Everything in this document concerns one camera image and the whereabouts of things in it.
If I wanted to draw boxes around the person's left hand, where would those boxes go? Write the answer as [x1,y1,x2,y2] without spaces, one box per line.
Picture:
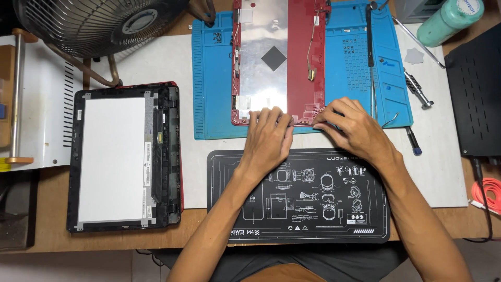
[237,106,295,178]

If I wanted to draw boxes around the person's right hand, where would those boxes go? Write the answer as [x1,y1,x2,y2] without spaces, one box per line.
[312,97,404,172]

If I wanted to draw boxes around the red laptop lid cover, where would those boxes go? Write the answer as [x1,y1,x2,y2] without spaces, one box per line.
[230,0,332,127]

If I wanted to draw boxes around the silver tweezers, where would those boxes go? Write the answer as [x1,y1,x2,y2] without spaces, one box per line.
[369,64,379,120]

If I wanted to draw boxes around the black tool with blue tip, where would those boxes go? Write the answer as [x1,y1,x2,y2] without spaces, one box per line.
[405,126,423,156]

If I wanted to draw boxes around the silver knurled screwdriver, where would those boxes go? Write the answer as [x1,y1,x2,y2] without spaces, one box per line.
[403,67,434,109]

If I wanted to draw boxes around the white table sheet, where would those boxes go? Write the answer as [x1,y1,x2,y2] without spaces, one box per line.
[89,23,469,210]

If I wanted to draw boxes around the blue silicone repair mat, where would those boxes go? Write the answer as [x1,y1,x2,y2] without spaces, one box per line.
[191,0,415,141]

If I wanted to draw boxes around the black printed work mat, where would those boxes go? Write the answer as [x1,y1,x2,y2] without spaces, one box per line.
[206,148,391,244]

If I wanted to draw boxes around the grey opening pick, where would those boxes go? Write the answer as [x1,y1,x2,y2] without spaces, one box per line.
[403,47,426,65]

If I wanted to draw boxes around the black spudger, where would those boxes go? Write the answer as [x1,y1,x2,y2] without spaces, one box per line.
[366,2,375,68]

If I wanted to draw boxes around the long thin metal rod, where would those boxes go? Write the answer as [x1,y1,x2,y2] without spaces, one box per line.
[377,0,447,69]

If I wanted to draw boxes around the black vented metal device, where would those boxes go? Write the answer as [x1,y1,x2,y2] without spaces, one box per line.
[444,23,501,158]

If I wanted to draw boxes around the person's brown shorts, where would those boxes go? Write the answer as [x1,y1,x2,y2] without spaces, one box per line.
[240,263,328,282]

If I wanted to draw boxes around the person's grey shirt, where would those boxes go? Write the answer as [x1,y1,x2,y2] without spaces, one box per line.
[152,242,410,282]

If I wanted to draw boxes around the teal bottle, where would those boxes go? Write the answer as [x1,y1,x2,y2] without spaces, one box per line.
[416,0,485,48]

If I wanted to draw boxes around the laptop display panel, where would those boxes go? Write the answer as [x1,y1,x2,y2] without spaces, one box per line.
[77,92,163,230]

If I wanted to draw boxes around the metal grille fan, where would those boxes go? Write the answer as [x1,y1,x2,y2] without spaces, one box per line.
[12,0,217,88]

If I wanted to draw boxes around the white metal machine with roller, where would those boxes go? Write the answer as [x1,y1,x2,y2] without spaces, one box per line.
[0,28,93,172]

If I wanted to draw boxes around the dark grey box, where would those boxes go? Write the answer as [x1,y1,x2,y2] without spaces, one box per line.
[0,170,40,251]

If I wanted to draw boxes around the display cable with gold connector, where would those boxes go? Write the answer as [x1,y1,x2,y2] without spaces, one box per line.
[306,9,321,82]

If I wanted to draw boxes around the black and red laptop frame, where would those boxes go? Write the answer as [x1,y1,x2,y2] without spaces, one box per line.
[66,81,185,234]

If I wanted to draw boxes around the white cable plug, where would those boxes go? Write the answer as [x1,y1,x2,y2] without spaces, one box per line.
[468,198,501,216]

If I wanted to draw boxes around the orange cable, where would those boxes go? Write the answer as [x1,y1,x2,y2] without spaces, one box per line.
[471,177,501,215]

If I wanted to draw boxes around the black cable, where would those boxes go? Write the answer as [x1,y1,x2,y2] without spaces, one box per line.
[463,156,495,244]

